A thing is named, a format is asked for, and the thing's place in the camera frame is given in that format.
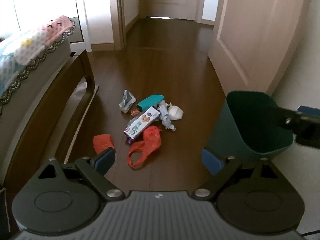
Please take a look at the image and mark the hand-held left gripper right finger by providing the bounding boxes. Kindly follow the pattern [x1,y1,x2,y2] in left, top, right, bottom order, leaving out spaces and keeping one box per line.
[191,149,283,202]

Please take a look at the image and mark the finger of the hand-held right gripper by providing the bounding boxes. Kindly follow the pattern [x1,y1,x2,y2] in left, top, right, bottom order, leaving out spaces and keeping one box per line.
[297,105,320,117]
[268,106,300,131]

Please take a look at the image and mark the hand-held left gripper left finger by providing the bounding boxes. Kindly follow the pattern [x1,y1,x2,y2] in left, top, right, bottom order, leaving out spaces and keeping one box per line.
[37,147,126,202]

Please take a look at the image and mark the dark green trash bin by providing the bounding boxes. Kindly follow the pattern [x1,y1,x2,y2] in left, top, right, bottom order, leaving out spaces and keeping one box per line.
[205,90,294,165]

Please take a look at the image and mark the large orange mesh bag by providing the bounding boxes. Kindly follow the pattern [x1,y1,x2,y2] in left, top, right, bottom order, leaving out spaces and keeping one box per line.
[127,126,162,168]

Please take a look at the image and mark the white cookie print box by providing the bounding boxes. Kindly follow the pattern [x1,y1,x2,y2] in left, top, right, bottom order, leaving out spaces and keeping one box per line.
[124,106,161,142]

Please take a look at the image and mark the grey paper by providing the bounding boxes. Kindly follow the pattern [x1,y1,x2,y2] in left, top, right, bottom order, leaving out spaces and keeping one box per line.
[156,101,177,132]

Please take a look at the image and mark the teal snack packet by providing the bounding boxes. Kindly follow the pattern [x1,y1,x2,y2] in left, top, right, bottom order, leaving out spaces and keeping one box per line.
[136,94,165,112]

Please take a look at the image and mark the small orange mesh bag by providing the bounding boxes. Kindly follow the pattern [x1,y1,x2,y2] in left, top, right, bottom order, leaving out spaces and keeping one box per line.
[93,134,115,155]

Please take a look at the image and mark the crumpled white tissue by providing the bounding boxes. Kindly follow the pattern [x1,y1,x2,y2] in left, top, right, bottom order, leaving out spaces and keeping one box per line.
[167,102,184,121]

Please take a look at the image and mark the wooden sofa with crochet cover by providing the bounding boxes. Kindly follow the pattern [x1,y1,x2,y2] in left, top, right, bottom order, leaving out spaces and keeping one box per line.
[5,49,100,197]

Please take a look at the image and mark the small clear snack wrapper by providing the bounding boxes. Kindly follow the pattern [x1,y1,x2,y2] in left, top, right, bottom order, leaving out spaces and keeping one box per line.
[119,89,137,113]

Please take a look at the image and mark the white panel door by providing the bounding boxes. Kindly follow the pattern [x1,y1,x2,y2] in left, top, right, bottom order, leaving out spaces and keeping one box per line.
[208,0,307,95]

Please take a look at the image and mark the grey mattress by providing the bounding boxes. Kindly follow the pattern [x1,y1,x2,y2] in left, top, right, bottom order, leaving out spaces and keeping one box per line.
[0,39,72,157]

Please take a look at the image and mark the crocheted pastel blanket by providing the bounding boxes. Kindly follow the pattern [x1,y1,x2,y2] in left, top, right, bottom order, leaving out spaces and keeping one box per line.
[0,15,76,108]

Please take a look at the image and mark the beige door frame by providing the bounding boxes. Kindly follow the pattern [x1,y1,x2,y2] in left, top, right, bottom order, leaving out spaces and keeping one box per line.
[110,0,126,51]

